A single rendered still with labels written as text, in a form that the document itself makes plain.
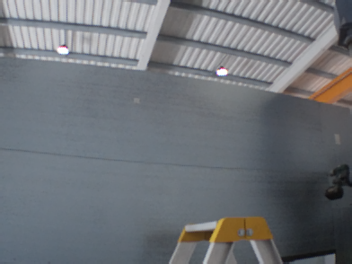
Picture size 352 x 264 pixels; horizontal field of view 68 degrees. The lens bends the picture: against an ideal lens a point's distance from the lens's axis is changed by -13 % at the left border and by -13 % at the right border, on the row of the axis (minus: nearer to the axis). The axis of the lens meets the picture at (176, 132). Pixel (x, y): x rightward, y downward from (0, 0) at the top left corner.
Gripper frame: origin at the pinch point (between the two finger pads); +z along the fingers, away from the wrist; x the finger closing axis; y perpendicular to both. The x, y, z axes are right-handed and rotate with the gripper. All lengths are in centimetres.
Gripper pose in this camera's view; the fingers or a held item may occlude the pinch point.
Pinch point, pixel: (338, 182)
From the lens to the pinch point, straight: 199.3
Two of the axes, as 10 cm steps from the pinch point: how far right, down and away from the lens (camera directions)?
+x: 8.3, 5.6, 0.4
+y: -4.9, 7.5, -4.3
